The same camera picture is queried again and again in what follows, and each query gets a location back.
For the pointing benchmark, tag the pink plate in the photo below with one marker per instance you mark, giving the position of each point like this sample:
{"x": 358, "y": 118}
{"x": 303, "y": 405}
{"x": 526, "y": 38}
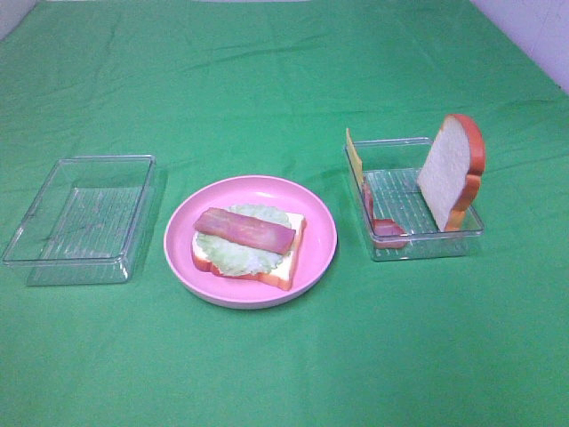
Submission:
{"x": 316, "y": 251}

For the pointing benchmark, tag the green tablecloth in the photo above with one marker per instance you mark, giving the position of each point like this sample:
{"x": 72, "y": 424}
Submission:
{"x": 215, "y": 90}

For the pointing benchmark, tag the bread slice bottom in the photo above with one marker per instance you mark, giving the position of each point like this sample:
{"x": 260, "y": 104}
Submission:
{"x": 282, "y": 276}

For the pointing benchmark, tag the green lettuce leaf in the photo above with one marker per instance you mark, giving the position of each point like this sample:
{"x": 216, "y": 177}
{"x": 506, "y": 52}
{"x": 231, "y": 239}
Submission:
{"x": 233, "y": 259}

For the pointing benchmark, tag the clear plastic tray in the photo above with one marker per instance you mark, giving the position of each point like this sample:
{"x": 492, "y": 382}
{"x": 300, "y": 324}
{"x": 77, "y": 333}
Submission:
{"x": 392, "y": 167}
{"x": 85, "y": 224}

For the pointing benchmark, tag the clear plastic tray left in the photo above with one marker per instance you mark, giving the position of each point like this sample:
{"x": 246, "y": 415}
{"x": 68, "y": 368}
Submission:
{"x": 85, "y": 224}

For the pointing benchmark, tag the bread slice top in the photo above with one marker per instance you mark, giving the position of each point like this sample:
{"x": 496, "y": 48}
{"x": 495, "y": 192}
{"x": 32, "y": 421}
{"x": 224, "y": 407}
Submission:
{"x": 451, "y": 175}

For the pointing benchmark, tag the yellow cheese slice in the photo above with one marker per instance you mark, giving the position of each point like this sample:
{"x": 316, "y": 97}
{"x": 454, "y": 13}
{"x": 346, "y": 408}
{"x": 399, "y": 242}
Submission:
{"x": 354, "y": 160}

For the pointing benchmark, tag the bread slice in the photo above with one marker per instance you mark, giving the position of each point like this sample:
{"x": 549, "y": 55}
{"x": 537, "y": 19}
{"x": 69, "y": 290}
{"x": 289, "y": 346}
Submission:
{"x": 451, "y": 175}
{"x": 282, "y": 276}

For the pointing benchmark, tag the bacon strip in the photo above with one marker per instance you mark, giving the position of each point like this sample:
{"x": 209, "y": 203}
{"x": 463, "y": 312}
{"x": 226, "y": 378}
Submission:
{"x": 385, "y": 227}
{"x": 246, "y": 230}

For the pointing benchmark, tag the clear plastic tray right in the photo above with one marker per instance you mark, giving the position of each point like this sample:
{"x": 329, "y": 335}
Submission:
{"x": 392, "y": 167}

